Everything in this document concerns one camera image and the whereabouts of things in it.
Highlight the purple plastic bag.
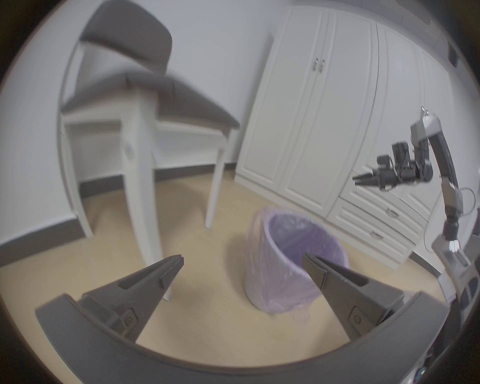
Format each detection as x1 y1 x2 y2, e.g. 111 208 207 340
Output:
244 207 350 327

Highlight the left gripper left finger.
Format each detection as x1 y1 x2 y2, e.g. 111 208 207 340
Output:
80 254 185 337

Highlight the grey and white chair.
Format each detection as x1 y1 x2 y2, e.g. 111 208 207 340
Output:
56 0 241 302

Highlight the white trash bin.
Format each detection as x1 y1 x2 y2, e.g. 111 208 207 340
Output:
245 212 349 312

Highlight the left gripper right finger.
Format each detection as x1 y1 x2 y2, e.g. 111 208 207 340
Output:
301 252 406 343

